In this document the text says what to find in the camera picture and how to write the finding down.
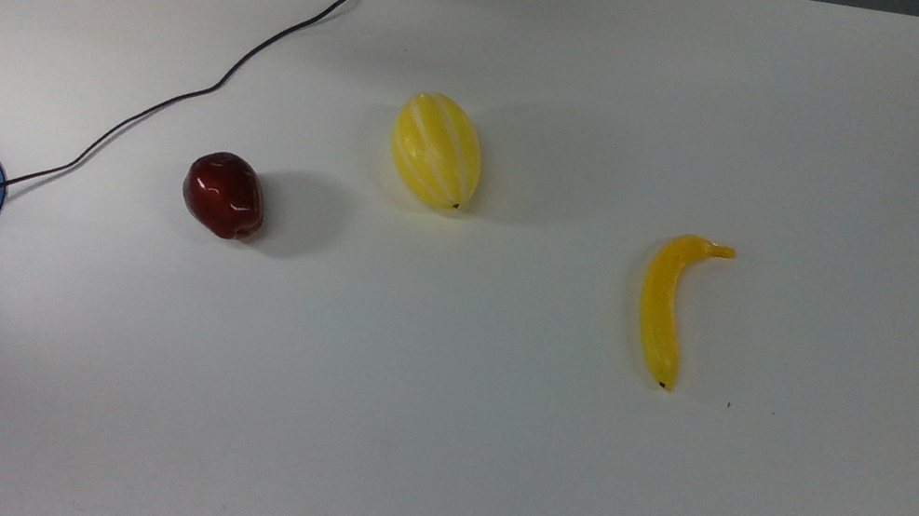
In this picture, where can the yellow toy banana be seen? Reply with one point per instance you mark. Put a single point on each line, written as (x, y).
(660, 312)

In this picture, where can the yellow striped toy melon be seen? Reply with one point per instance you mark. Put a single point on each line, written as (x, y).
(436, 150)

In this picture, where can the red toy apple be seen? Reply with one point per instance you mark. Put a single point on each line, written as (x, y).
(223, 195)

